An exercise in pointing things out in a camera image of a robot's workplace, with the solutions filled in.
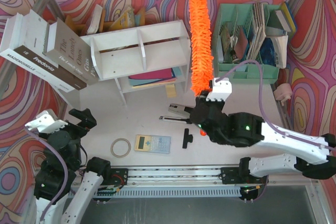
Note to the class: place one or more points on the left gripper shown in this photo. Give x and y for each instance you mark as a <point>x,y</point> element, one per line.
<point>77,125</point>

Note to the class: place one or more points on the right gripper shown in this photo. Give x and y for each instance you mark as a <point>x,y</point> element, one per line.
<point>206,103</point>

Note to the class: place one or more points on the clear tape roll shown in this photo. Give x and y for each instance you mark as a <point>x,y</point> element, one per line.
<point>120,148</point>

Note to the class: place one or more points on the black clip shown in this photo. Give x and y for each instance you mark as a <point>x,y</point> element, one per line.
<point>187,138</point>

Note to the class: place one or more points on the orange microfiber duster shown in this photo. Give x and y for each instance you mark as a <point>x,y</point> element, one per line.
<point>200,28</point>

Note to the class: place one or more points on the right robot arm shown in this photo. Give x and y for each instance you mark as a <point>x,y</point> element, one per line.
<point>308,155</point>

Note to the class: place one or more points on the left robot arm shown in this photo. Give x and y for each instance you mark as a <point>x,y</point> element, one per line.
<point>53,185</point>

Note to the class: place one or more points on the white wooden bookshelf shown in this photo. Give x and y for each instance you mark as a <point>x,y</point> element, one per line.
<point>118,54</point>

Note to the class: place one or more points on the white side shelf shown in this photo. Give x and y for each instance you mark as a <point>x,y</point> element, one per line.
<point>72,98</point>

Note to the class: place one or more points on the pink pig figurine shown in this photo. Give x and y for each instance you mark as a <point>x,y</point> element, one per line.
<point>283,93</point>

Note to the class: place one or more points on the black silver stapler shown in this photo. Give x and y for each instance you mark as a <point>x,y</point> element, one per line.
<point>181,110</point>

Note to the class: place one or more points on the beige blue calculator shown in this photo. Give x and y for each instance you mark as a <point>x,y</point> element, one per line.
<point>153,144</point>

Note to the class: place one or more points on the yellow sticky notes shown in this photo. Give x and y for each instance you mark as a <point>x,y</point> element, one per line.
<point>170,91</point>

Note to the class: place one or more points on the grey book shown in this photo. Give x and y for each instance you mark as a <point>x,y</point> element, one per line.
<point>69,51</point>

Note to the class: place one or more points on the stack of coloured paper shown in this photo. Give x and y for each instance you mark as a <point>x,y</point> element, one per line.
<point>154,78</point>

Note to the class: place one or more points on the mint green desk organizer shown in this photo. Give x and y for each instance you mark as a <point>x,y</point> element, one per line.
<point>238,20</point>

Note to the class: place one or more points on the brown book Fredonia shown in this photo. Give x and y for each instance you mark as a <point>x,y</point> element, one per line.
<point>32,45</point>

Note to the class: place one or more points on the books behind shelf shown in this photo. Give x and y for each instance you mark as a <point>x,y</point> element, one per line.
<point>97,23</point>

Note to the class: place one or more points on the white book Mademoiselle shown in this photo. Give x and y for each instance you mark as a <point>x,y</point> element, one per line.
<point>10,38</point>

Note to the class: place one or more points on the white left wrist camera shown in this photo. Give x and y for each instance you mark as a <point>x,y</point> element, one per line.
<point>46,122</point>

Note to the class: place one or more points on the aluminium mounting rail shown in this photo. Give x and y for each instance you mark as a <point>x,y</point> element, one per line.
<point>160,176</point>

